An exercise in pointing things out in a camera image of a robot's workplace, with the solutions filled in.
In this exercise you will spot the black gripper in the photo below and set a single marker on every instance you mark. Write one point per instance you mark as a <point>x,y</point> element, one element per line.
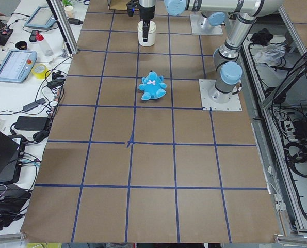
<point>146,13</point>

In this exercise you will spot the white small trash can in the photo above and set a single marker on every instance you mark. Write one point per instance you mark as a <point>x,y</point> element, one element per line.
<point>151,36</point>

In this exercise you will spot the blue plush toy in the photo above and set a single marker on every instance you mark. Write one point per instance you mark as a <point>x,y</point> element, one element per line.
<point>153,86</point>

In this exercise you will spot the white paper cup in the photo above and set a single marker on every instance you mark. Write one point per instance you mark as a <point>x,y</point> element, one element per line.
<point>69,11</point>

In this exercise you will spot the clear plastic bottle red cap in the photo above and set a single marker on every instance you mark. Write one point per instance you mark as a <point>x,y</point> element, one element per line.
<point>43,44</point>

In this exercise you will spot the far blue teach pendant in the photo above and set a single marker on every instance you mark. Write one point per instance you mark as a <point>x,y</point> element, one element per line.
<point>42,18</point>

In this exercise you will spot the blue teach pendant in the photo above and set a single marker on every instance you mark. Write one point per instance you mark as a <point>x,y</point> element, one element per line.
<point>42,18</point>
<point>17,65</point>

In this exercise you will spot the yellow tape roll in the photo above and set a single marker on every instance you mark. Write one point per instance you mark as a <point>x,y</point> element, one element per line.
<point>39,71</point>

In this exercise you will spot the black cloth bundle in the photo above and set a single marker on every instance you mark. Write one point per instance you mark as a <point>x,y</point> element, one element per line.
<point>262,37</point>

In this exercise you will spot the white crumpled cloth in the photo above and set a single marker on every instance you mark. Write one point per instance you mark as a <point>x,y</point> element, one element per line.
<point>270,55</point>

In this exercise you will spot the black round dish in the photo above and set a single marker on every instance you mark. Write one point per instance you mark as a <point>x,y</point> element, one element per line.
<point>21,45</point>

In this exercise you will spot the grey usb hub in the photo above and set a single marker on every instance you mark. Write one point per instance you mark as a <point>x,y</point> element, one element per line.
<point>34,105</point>

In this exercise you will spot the near blue teach pendant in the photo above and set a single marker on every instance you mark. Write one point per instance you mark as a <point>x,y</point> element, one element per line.
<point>17,65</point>

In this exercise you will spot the black power adapter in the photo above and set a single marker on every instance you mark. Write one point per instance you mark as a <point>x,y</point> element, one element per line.
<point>26,123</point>

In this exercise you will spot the black laptop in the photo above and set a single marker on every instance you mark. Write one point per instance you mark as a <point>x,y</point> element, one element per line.
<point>11,152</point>

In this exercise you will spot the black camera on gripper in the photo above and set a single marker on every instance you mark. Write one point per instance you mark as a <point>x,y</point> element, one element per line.
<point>132,5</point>

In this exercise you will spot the aluminium frame post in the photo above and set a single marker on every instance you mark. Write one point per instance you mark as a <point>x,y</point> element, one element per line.
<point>58,12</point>

